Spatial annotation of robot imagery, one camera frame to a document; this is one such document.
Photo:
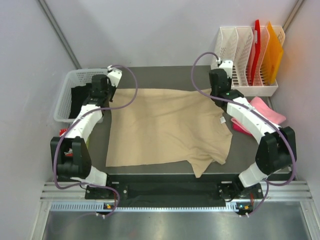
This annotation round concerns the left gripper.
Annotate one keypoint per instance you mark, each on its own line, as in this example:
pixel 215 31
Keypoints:
pixel 113 88

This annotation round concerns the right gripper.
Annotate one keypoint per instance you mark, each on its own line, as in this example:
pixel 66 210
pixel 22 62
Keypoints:
pixel 229 81

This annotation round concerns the beige t shirt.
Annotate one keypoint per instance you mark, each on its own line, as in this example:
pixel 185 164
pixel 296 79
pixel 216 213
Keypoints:
pixel 159 126

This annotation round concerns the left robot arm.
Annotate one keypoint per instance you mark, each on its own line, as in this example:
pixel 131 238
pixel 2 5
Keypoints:
pixel 79 167

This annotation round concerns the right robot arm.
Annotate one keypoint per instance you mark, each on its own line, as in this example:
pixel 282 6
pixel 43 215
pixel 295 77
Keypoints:
pixel 276 144

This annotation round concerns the black t shirt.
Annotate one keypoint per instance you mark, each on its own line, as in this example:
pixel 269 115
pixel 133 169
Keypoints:
pixel 78 95

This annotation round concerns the white plastic basket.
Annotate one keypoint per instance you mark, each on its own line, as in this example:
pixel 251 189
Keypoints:
pixel 74 78

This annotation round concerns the white file organizer rack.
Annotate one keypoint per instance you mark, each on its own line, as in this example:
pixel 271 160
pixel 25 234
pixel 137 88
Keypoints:
pixel 235 44

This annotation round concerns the light pink folded cloth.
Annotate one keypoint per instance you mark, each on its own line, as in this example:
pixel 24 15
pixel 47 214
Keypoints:
pixel 267 112

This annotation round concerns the orange folder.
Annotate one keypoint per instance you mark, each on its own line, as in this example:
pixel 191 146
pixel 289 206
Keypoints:
pixel 272 57

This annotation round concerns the red folder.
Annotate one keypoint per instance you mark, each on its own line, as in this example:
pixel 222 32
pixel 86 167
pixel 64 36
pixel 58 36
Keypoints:
pixel 255 52

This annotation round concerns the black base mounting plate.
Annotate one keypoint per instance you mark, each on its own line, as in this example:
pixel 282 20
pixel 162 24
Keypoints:
pixel 179 193

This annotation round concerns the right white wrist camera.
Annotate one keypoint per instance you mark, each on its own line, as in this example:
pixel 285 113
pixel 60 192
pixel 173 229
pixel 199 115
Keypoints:
pixel 226 65

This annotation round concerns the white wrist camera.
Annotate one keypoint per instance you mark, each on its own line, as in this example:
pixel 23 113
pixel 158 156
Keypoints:
pixel 114 75
pixel 226 65

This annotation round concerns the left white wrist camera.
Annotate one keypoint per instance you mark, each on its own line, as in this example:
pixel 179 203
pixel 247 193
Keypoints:
pixel 114 75

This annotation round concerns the aluminium frame rail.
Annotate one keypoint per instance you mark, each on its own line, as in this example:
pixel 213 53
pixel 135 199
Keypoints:
pixel 296 191

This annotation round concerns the white slotted cable duct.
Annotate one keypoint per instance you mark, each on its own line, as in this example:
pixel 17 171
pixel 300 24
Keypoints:
pixel 104 207

